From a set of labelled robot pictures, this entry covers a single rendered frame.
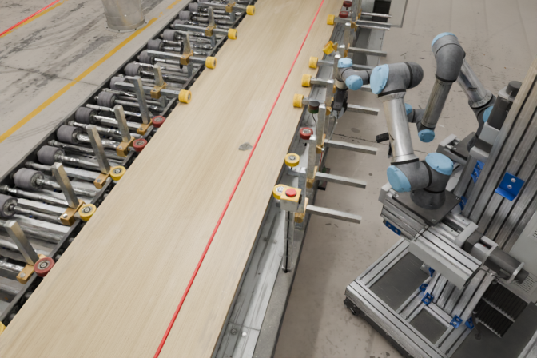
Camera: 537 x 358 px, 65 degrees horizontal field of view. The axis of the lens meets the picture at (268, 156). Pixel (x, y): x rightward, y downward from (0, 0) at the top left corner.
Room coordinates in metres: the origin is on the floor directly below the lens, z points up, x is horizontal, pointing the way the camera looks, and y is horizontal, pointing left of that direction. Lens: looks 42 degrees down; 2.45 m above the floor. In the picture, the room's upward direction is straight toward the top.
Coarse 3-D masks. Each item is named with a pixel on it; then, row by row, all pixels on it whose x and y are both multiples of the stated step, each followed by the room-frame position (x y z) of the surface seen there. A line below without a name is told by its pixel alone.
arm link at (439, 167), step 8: (424, 160) 1.31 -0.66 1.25; (432, 160) 1.29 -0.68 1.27; (440, 160) 1.29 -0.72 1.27; (448, 160) 1.30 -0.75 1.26; (432, 168) 1.25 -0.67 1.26; (440, 168) 1.24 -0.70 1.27; (448, 168) 1.25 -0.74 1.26; (432, 176) 1.23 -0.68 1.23; (440, 176) 1.24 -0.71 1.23; (448, 176) 1.25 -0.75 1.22; (432, 184) 1.23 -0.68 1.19; (440, 184) 1.24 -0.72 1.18
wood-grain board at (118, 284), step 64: (320, 0) 3.93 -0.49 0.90; (256, 64) 2.74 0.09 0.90; (192, 128) 1.98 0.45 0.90; (256, 128) 1.98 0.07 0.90; (128, 192) 1.46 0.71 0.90; (192, 192) 1.46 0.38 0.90; (256, 192) 1.46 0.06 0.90; (64, 256) 1.08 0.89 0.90; (128, 256) 1.08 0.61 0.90; (192, 256) 1.08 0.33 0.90; (64, 320) 0.78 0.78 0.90; (128, 320) 0.78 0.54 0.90; (192, 320) 0.78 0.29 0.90
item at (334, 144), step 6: (324, 144) 1.90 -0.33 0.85; (330, 144) 1.89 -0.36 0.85; (336, 144) 1.88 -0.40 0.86; (342, 144) 1.88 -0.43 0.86; (348, 144) 1.88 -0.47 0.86; (354, 144) 1.88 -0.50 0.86; (354, 150) 1.85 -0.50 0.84; (360, 150) 1.84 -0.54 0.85; (366, 150) 1.83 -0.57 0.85; (372, 150) 1.82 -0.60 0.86
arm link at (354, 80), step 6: (342, 72) 1.91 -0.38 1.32; (348, 72) 1.88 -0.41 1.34; (354, 72) 1.88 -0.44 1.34; (360, 72) 1.88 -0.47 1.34; (366, 72) 1.88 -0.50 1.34; (342, 78) 1.90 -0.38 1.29; (348, 78) 1.84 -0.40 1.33; (354, 78) 1.82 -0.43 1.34; (360, 78) 1.83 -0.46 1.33; (366, 78) 1.85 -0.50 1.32; (348, 84) 1.82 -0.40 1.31; (354, 84) 1.81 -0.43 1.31; (360, 84) 1.82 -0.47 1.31; (366, 84) 1.86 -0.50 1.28
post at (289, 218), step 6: (288, 216) 1.13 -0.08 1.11; (294, 216) 1.16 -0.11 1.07; (288, 222) 1.13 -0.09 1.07; (288, 228) 1.13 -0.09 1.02; (288, 234) 1.13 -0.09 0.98; (288, 240) 1.13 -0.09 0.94; (288, 246) 1.13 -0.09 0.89; (288, 252) 1.13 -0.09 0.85; (288, 258) 1.13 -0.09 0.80; (288, 264) 1.13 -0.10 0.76; (282, 270) 1.13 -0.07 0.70; (288, 270) 1.12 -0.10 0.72
